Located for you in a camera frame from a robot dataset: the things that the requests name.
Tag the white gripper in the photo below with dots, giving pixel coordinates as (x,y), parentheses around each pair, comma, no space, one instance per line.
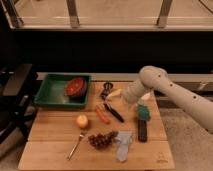
(130,96)

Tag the orange red pepper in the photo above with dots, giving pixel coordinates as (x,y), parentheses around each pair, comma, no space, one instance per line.
(101,115)

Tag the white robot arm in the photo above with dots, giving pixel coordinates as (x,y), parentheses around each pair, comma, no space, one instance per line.
(155,78)

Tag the wooden cutting board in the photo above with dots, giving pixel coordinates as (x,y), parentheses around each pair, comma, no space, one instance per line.
(55,132)

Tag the red bowl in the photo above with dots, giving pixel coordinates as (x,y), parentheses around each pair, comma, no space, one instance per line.
(76,87)

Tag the yellow apple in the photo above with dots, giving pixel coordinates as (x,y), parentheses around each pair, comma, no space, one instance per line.
(82,121)

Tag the crumpled blue white cloth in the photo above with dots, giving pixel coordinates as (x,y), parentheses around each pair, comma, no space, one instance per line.
(123,140)

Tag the bunch of dark grapes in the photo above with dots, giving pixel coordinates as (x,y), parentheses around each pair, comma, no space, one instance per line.
(101,141)

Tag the silver fork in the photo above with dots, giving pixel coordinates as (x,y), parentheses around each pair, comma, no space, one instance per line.
(81,136)

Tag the green plastic tray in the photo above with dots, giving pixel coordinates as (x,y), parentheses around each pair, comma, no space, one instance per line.
(51,92)

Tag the black chair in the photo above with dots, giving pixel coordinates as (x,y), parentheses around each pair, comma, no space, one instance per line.
(16,93)

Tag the black handled knife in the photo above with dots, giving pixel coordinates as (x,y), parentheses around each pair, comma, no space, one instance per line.
(114,112)

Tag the teal brush with dark handle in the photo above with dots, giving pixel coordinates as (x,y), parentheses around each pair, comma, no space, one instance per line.
(143,118)

